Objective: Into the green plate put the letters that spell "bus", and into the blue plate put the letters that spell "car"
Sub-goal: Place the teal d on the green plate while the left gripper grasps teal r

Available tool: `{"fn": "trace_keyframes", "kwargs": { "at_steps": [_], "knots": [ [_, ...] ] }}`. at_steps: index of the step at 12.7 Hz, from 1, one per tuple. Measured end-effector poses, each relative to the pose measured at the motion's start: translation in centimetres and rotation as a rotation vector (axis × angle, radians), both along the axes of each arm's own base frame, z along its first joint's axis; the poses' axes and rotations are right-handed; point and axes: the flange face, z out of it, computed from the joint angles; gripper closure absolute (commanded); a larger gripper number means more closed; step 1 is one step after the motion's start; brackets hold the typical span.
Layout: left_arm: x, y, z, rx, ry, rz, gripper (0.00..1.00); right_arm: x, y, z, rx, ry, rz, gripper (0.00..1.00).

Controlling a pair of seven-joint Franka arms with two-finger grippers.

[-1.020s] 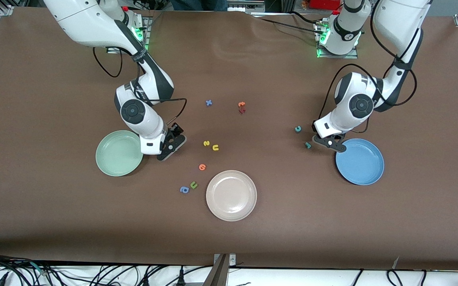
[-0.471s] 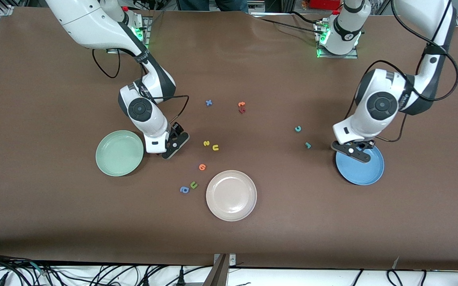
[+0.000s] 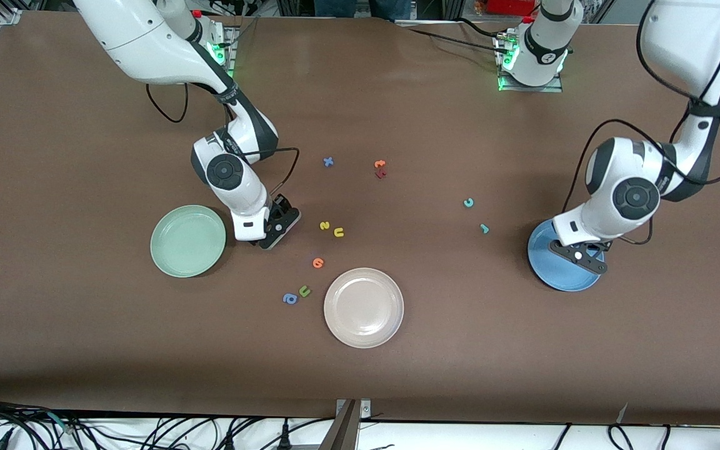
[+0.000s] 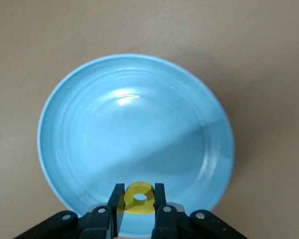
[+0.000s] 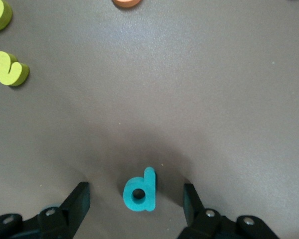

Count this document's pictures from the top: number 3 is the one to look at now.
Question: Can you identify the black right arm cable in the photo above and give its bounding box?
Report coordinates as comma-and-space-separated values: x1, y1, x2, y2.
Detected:
146, 81, 301, 198

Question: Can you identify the red box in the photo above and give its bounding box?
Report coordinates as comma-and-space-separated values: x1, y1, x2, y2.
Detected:
486, 0, 539, 16

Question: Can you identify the blue plate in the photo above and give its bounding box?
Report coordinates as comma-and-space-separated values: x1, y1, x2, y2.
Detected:
527, 219, 605, 293

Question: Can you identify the brown table cover sheet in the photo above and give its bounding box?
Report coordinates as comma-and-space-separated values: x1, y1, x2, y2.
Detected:
0, 11, 720, 427

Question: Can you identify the green plate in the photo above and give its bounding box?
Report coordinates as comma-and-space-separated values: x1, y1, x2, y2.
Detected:
150, 204, 228, 278

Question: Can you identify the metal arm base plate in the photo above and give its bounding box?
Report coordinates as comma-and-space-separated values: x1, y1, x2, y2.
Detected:
496, 31, 564, 93
209, 25, 239, 80

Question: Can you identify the person in blue jeans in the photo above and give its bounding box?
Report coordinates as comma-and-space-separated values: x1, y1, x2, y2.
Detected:
314, 0, 412, 21

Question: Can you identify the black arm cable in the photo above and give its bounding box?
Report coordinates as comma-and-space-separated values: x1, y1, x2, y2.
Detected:
562, 0, 720, 246
146, 81, 301, 198

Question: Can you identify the silver corner bracket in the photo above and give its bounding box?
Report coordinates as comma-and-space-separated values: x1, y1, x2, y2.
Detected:
337, 398, 373, 420

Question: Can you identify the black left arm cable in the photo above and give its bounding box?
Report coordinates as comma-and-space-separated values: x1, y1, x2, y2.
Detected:
562, 0, 720, 246

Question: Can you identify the beige plate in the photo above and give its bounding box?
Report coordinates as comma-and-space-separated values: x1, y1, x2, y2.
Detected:
323, 267, 405, 349

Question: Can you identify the grey metal beam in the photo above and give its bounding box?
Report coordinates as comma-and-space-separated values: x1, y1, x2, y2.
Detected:
318, 400, 361, 450

